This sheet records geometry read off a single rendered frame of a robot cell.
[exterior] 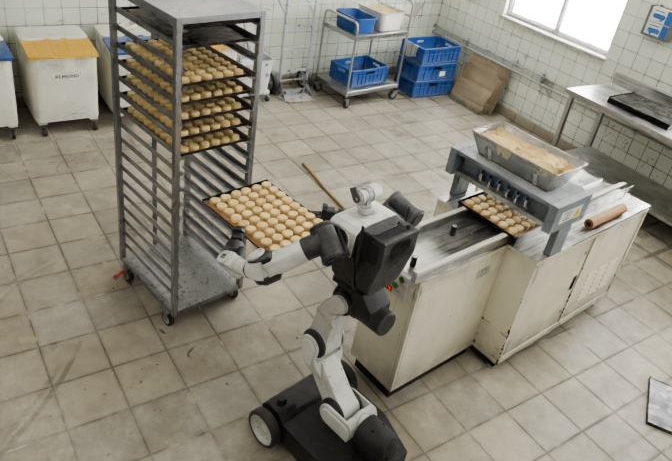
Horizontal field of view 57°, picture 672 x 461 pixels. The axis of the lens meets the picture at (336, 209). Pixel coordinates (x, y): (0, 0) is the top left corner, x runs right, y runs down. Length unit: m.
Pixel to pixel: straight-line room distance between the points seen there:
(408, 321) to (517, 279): 0.71
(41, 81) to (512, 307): 4.04
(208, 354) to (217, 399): 0.32
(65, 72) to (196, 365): 2.97
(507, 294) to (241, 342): 1.54
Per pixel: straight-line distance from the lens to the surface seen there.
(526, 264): 3.47
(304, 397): 3.24
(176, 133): 3.05
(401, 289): 3.06
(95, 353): 3.71
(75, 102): 5.79
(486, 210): 3.57
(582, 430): 3.89
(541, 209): 3.42
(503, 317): 3.69
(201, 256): 4.10
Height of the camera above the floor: 2.62
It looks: 32 degrees down
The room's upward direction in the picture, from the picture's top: 10 degrees clockwise
